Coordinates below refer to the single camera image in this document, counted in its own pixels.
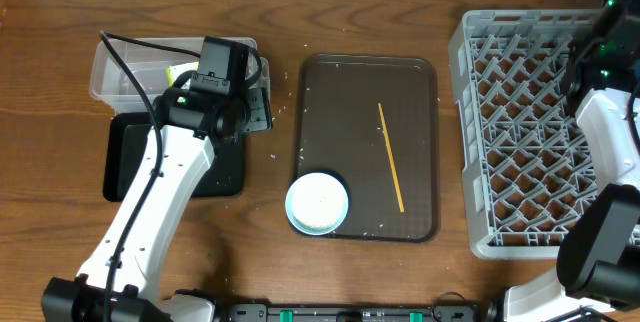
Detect light blue rice bowl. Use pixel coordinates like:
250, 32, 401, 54
285, 172, 349, 236

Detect yellow green snack wrapper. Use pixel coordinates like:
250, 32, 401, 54
165, 62, 199, 88

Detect brown serving tray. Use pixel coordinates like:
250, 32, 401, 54
293, 54, 440, 243

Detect clear plastic bin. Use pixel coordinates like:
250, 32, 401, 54
88, 37, 272, 117

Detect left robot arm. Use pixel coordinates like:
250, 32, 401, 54
41, 86, 272, 321

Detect black plastic tray bin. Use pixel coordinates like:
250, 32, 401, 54
103, 112, 245, 202

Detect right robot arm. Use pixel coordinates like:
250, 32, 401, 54
487, 0, 639, 321

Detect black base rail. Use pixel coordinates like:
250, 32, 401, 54
164, 291, 501, 322

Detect wooden chopstick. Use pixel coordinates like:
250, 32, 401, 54
377, 102, 405, 213

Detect grey dishwasher rack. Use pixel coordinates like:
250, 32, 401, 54
448, 9, 598, 259

